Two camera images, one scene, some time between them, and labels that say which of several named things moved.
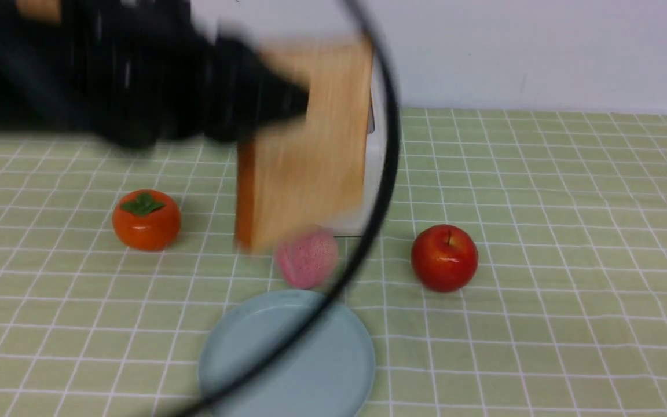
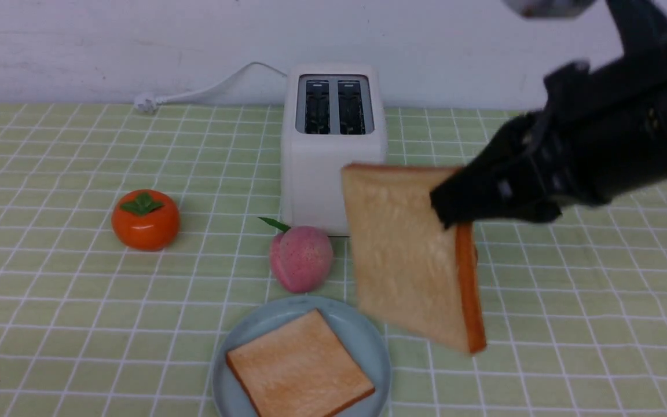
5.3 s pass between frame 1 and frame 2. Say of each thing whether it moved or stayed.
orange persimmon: stayed
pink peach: stayed
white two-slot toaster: moved
